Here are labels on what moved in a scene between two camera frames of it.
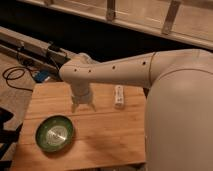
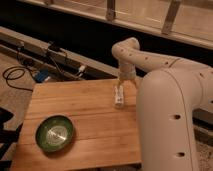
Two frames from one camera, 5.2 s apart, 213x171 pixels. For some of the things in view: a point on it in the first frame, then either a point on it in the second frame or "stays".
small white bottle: x=119 y=98 stays
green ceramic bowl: x=54 y=133 stays
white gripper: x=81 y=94 -> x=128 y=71
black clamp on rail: x=54 y=47 stays
